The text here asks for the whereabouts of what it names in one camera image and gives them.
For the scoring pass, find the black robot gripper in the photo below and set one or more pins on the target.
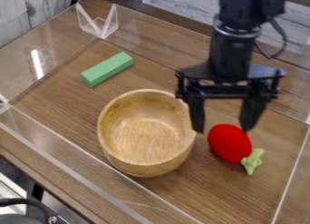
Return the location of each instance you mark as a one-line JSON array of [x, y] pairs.
[[229, 76]]

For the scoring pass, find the red plush strawberry toy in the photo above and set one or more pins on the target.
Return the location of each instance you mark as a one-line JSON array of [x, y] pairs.
[[231, 145]]

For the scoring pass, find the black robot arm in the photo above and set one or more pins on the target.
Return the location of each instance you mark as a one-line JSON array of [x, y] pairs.
[[245, 14]]

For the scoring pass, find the wooden bowl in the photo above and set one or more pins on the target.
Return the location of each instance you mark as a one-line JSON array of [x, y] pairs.
[[144, 132]]

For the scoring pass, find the green rectangular block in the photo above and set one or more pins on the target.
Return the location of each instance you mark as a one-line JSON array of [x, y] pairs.
[[102, 71]]

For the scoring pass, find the clear acrylic corner bracket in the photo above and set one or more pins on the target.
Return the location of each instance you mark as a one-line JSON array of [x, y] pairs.
[[98, 27]]

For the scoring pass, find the black metal frame with screw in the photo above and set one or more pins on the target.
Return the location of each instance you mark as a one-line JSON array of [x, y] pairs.
[[35, 194]]

